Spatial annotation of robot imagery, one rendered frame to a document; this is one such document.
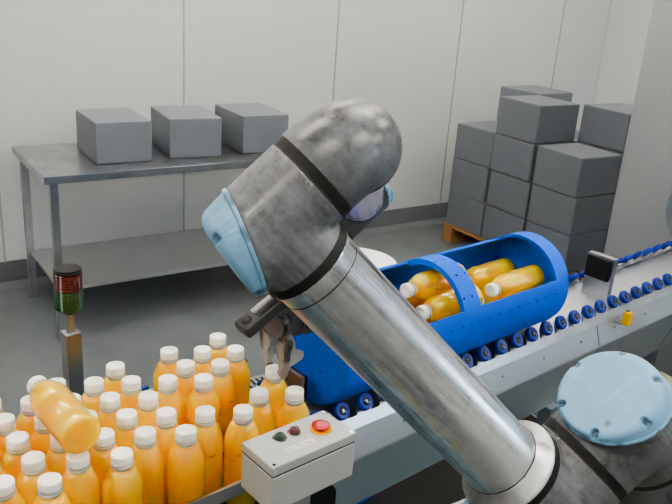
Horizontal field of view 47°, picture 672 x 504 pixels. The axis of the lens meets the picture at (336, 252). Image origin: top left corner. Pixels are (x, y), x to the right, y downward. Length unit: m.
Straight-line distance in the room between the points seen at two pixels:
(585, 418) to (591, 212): 4.24
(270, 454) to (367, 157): 0.75
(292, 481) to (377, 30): 4.66
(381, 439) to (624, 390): 0.92
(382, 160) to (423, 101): 5.32
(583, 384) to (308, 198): 0.54
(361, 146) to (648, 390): 0.55
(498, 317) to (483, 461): 1.08
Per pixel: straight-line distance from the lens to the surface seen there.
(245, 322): 1.56
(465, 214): 5.91
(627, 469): 1.18
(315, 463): 1.49
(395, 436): 1.99
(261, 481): 1.47
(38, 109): 4.87
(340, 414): 1.84
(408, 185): 6.29
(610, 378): 1.18
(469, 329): 2.03
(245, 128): 4.50
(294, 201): 0.83
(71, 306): 1.86
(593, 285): 2.83
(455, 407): 1.00
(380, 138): 0.88
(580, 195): 5.21
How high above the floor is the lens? 1.94
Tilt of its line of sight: 20 degrees down
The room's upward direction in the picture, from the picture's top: 4 degrees clockwise
